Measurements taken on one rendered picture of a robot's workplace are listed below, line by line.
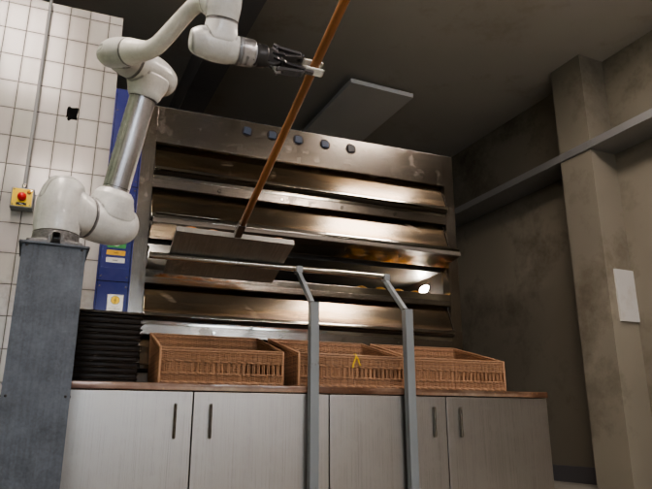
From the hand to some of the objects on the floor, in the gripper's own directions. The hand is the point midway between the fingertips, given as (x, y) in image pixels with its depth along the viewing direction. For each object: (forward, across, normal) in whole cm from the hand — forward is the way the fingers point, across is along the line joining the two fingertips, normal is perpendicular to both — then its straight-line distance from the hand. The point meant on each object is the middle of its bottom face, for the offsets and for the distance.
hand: (312, 67), depth 211 cm
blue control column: (-47, +72, -279) cm, 292 cm away
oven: (+50, +71, -279) cm, 292 cm away
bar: (+28, +117, -142) cm, 186 cm away
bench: (+45, +110, -162) cm, 201 cm away
